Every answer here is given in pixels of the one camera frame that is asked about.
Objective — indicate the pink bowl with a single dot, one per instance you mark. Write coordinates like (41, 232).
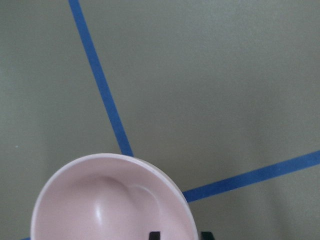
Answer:
(109, 196)

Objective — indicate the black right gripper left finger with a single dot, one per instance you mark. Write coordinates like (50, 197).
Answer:
(154, 235)

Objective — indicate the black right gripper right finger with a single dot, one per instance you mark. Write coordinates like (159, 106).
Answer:
(206, 235)

